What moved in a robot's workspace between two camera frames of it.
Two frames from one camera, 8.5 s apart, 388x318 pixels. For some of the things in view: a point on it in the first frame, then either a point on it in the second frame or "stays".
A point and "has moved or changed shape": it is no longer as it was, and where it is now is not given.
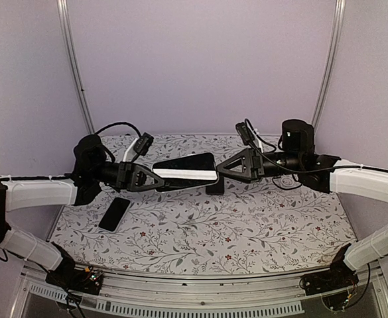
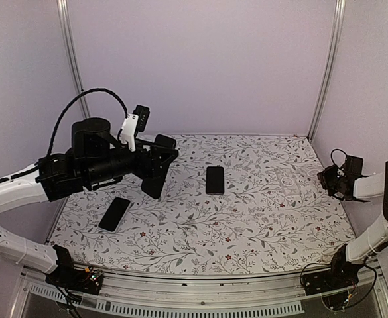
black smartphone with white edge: x=115 y=214 stays
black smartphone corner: x=176 y=184 to x=152 y=186
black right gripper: x=247 y=167 to x=323 y=177
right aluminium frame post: x=333 y=46 stays
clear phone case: x=200 y=166 has moved or changed shape
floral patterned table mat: x=253 y=227 stays
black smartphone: x=216 y=189 stays
